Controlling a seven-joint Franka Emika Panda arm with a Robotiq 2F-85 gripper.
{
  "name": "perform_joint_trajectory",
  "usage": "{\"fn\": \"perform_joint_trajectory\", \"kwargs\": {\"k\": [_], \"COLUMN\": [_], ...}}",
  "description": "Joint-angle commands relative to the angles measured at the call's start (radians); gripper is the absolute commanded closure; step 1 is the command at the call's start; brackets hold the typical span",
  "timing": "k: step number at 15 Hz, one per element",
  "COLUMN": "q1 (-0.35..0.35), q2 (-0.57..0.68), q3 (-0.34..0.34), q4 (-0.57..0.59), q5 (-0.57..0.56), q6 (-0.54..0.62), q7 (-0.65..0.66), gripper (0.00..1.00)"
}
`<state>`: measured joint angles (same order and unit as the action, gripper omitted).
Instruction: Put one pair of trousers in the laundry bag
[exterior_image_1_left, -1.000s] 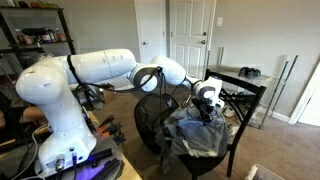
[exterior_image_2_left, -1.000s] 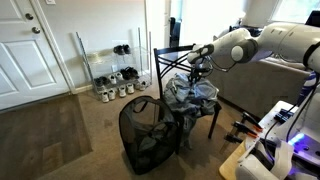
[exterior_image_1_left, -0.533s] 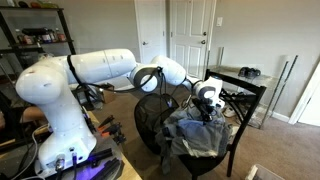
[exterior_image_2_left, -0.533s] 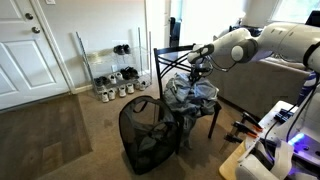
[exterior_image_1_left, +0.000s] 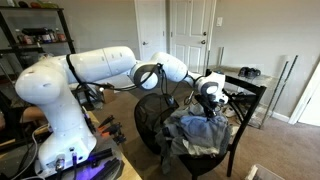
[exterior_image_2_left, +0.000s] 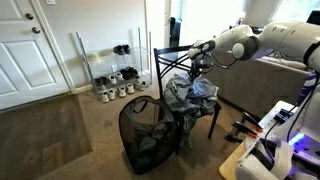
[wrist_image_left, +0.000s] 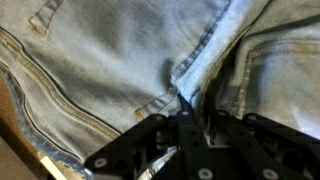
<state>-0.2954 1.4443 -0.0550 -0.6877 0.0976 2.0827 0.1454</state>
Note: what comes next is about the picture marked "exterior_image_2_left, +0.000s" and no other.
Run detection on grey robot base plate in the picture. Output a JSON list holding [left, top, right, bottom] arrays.
[[238, 99, 320, 180]]

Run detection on light blue jeans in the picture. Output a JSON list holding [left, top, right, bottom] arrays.
[[184, 74, 219, 116]]

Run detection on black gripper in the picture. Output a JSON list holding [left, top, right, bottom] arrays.
[[190, 56, 215, 81]]

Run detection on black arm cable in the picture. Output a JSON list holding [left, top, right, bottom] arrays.
[[206, 49, 238, 70]]

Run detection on black orange clamp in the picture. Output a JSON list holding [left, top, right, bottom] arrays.
[[241, 111, 264, 131], [223, 133, 244, 144], [231, 120, 259, 138]]

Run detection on wire shoe rack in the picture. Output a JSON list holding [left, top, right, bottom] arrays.
[[75, 27, 154, 101]]

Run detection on black connector block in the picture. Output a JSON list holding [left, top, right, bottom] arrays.
[[273, 108, 294, 123]]

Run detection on black mesh laundry bag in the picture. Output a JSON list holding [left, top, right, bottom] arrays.
[[118, 95, 179, 176]]

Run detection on grey blue denim trousers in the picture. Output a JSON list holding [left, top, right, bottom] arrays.
[[162, 72, 201, 149]]

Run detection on grey sofa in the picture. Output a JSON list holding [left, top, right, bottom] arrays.
[[203, 54, 313, 118]]

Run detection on white panelled entry door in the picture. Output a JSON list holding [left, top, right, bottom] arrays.
[[0, 0, 69, 111]]

